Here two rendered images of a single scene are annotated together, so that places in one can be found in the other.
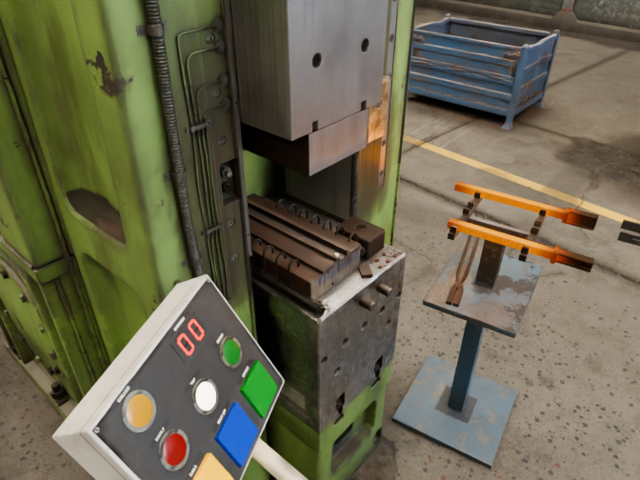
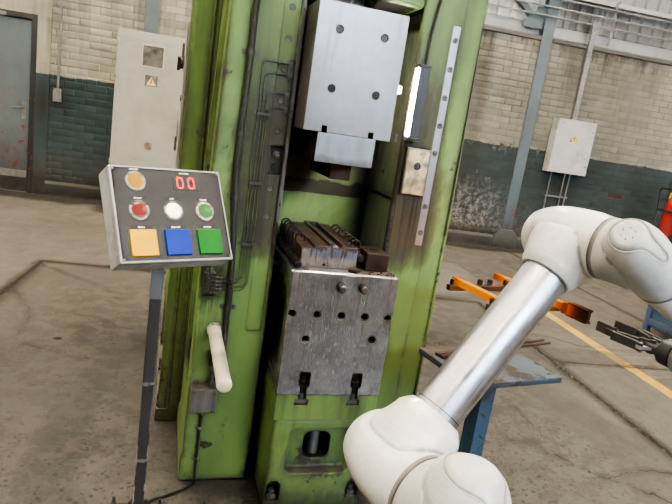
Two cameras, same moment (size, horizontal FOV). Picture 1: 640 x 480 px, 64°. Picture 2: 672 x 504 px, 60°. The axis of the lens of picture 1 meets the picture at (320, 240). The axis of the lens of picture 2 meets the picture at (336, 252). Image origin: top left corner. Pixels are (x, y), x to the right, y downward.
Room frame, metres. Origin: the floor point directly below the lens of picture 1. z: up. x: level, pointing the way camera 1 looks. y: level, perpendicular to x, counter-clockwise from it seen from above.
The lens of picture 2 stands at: (-0.60, -1.09, 1.39)
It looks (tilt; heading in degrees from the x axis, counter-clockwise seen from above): 12 degrees down; 32
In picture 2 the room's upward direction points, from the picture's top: 9 degrees clockwise
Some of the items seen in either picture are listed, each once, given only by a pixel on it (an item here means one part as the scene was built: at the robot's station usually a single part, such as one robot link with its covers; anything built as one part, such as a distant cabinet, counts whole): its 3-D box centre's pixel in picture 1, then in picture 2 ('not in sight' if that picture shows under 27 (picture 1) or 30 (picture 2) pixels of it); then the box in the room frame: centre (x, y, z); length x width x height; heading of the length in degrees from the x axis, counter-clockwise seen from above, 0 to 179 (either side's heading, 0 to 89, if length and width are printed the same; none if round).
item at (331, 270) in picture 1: (278, 241); (315, 242); (1.18, 0.12, 0.96); 0.42 x 0.20 x 0.09; 49
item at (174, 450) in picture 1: (174, 449); (139, 209); (0.45, 0.21, 1.09); 0.05 x 0.03 x 0.04; 139
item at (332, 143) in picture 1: (272, 117); (329, 145); (1.18, 0.12, 1.32); 0.42 x 0.20 x 0.10; 49
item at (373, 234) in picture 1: (360, 236); (372, 258); (1.22, -0.12, 0.95); 0.12 x 0.08 x 0.06; 49
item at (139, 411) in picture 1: (139, 410); (135, 180); (0.46, 0.25, 1.16); 0.05 x 0.03 x 0.04; 139
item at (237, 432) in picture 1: (235, 434); (177, 242); (0.53, 0.14, 1.01); 0.07 x 0.05 x 0.07; 164
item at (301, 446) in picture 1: (295, 395); (303, 415); (1.23, 0.09, 0.23); 0.55 x 0.37 x 0.47; 49
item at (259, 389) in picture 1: (257, 389); (209, 242); (0.63, 0.11, 1.01); 0.07 x 0.05 x 0.07; 164
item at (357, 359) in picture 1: (292, 301); (318, 309); (1.23, 0.09, 0.69); 0.56 x 0.38 x 0.45; 49
